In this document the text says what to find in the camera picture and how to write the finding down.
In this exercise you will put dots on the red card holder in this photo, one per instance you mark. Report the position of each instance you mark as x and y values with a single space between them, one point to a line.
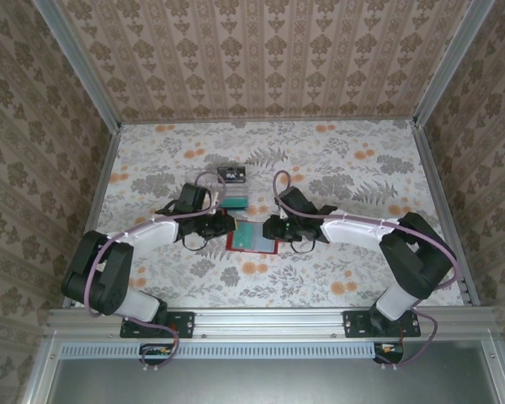
231 244

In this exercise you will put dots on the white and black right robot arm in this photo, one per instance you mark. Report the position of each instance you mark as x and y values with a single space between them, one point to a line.
353 231

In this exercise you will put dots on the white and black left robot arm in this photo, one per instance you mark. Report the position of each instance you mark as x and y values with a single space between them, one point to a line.
151 231

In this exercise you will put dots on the light blue credit card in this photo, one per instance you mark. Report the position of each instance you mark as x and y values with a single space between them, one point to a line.
266 245

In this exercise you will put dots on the teal card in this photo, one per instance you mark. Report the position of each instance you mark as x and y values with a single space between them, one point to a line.
235 203

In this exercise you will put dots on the turquoise credit card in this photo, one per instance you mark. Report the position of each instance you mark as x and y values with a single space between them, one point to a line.
246 235

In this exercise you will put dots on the clear acrylic card stand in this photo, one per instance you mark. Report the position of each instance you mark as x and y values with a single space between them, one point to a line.
235 191

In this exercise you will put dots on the black printed card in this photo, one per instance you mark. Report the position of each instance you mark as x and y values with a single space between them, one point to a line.
232 173

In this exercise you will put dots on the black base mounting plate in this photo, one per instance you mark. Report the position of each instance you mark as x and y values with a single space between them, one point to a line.
181 326
357 324

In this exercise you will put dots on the grey metal panel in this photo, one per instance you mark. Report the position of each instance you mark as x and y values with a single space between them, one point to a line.
278 383

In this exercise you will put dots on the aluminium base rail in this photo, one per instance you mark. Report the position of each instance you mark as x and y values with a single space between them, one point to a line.
269 322

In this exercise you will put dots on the thin aluminium frame rail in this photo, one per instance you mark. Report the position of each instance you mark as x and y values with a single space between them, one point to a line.
278 121

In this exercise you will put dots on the aluminium frame post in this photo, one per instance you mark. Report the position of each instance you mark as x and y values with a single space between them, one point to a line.
454 63
78 63

